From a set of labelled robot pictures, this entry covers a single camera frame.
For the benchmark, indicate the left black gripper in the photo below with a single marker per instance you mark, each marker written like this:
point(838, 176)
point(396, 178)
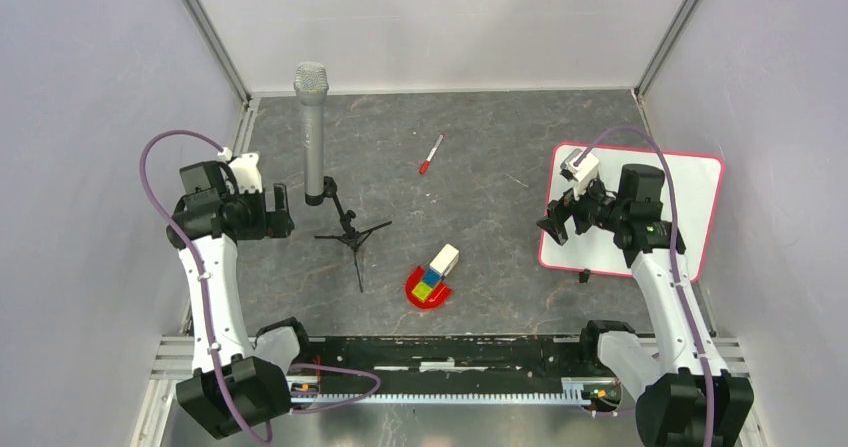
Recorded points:
point(273, 224)

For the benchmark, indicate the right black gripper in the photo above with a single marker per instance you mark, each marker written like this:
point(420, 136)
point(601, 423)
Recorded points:
point(559, 211)

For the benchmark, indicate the red whiteboard marker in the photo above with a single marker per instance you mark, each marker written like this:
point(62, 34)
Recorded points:
point(424, 166)

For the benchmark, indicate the silver microphone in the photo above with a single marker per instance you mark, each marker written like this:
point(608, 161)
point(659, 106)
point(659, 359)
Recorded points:
point(311, 87)

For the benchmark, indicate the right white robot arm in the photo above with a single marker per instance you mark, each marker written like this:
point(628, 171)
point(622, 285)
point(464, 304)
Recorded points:
point(685, 395)

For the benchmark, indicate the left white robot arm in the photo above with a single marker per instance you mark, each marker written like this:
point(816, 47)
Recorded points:
point(236, 382)

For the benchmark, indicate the white toy brick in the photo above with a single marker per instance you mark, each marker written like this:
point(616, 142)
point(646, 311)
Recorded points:
point(444, 262)

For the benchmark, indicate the red curved toy base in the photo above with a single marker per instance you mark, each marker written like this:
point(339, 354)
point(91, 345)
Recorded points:
point(438, 297)

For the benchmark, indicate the blue toy brick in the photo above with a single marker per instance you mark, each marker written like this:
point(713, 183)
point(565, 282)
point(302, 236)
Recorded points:
point(432, 278)

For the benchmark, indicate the green toy brick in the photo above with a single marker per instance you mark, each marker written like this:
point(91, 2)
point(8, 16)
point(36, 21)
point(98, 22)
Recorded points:
point(421, 292)

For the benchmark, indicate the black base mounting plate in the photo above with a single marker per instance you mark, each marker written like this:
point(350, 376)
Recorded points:
point(438, 365)

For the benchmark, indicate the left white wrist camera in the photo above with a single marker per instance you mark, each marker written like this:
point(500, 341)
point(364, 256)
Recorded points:
point(247, 174)

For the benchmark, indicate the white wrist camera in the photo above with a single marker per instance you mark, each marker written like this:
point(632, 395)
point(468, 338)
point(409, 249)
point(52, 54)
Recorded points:
point(247, 174)
point(581, 169)

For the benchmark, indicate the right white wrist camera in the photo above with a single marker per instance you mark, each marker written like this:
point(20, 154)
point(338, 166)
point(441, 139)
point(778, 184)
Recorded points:
point(581, 169)

